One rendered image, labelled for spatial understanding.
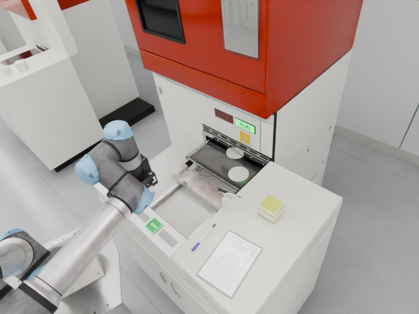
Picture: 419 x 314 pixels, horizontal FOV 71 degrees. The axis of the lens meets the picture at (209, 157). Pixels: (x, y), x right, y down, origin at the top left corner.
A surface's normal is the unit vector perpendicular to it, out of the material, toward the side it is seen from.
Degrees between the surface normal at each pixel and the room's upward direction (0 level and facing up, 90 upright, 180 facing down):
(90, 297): 0
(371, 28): 90
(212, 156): 0
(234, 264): 0
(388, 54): 90
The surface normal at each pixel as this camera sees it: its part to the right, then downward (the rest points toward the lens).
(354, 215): -0.11, -0.72
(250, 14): -0.69, 0.56
